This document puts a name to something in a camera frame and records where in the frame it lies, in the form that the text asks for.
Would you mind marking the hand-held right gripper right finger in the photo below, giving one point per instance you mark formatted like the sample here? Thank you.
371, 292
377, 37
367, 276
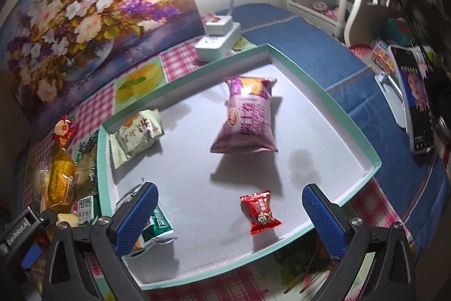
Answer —
324, 220

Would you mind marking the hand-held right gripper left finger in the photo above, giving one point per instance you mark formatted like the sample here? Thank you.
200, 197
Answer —
135, 216

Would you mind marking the yellow snack packet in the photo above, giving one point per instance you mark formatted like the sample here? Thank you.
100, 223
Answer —
61, 181

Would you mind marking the white tray with teal rim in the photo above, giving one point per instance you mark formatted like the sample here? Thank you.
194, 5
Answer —
197, 153

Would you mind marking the red candy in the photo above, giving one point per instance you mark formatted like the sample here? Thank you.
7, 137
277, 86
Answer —
64, 130
260, 213

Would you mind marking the pale green snack packet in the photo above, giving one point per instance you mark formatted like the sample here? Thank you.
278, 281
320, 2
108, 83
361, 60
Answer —
137, 138

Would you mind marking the purple snack packet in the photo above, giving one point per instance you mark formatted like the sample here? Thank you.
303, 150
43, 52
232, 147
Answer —
246, 117

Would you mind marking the white phone stand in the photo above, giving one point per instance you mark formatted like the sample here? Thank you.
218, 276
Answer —
391, 96

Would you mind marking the smartphone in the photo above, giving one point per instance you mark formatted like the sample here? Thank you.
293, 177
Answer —
415, 100

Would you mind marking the blue woven cloth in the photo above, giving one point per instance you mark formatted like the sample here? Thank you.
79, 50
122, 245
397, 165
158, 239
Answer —
317, 50

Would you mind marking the red white bumpy mat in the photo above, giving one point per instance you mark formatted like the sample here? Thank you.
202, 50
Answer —
361, 50

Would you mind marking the colourful printed box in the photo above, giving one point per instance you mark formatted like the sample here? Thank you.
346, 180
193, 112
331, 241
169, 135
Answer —
384, 56

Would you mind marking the white cup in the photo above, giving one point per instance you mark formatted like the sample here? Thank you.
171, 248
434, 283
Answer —
428, 54

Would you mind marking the teal round container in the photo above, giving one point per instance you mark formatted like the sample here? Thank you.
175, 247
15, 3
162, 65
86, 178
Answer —
396, 31

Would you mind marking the pink packet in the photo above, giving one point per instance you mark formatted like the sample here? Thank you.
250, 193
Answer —
332, 14

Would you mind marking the flower painting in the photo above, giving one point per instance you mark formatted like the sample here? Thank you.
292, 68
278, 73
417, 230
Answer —
88, 15

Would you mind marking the white plug-in gooseneck lamp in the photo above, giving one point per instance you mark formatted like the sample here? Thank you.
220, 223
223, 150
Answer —
218, 26

